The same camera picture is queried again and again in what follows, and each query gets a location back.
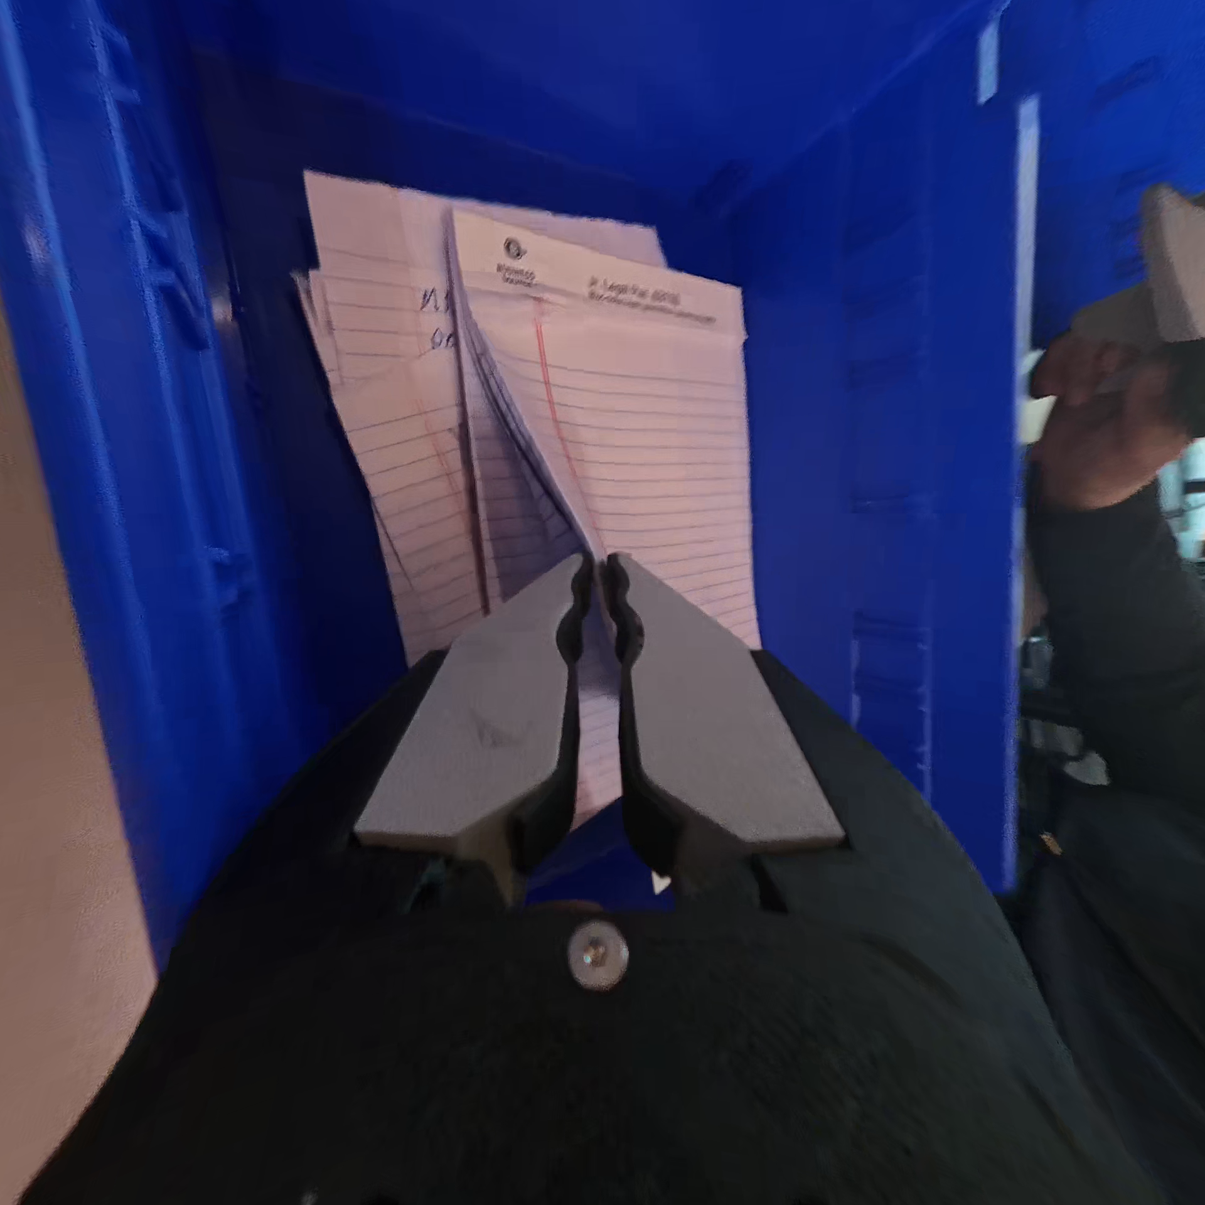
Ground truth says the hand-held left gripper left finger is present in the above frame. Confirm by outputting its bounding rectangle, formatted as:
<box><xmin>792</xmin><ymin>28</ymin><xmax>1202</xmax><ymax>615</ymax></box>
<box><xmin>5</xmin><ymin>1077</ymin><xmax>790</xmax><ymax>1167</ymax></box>
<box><xmin>354</xmin><ymin>553</ymin><xmax>596</xmax><ymax>906</ymax></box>

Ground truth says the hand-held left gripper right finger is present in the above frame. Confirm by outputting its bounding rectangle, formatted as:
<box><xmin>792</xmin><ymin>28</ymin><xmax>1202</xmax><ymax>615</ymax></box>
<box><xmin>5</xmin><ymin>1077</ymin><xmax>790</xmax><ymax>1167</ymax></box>
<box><xmin>605</xmin><ymin>552</ymin><xmax>847</xmax><ymax>898</ymax></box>

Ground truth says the blue plastic bin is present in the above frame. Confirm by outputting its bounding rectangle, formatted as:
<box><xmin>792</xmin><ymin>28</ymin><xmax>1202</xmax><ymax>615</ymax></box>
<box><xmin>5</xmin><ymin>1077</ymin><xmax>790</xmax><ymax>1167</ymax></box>
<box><xmin>0</xmin><ymin>0</ymin><xmax>1205</xmax><ymax>971</ymax></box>

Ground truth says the white lined notepad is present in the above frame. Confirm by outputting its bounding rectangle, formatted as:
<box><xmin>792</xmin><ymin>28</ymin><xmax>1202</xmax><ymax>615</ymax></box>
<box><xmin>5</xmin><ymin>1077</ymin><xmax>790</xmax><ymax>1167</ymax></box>
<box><xmin>442</xmin><ymin>206</ymin><xmax>766</xmax><ymax>829</ymax></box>

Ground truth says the person's right hand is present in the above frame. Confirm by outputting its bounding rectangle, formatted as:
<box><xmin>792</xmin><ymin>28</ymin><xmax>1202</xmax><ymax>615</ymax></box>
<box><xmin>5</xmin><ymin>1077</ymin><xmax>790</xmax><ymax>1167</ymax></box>
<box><xmin>1028</xmin><ymin>331</ymin><xmax>1182</xmax><ymax>513</ymax></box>

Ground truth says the handwritten lined paper sheet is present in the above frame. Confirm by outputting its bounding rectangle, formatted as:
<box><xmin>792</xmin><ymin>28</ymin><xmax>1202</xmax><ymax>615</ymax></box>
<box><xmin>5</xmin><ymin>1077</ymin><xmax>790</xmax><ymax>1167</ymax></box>
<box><xmin>289</xmin><ymin>169</ymin><xmax>670</xmax><ymax>664</ymax></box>

